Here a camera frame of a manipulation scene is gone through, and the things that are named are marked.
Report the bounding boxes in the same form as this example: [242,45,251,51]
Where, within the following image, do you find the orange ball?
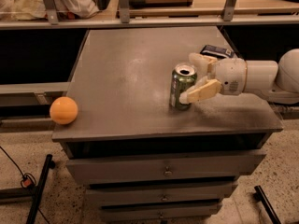
[50,97,78,125]

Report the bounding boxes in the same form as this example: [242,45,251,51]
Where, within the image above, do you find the grey drawer cabinet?
[53,27,282,222]

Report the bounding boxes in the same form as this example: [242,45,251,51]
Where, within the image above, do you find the black stand leg left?
[0,154,55,224]

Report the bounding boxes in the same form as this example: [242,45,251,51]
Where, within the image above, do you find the black stand leg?
[253,186,281,224]
[0,154,55,224]

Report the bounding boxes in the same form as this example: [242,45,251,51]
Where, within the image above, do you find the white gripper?
[179,53,247,105]

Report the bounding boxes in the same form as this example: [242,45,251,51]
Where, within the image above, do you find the grey metal shelf rail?
[0,0,299,30]

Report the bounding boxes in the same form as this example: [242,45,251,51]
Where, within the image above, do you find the white cloth on shelf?
[0,0,99,21]

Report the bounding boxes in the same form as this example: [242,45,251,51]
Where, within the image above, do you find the black stand leg right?
[253,186,281,224]

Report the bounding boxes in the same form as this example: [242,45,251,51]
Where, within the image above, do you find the green soda can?
[169,63,197,110]

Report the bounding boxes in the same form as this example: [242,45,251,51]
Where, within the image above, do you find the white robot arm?
[179,49,299,105]

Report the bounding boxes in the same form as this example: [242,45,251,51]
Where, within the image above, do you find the black cable with orange clip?
[0,145,50,224]

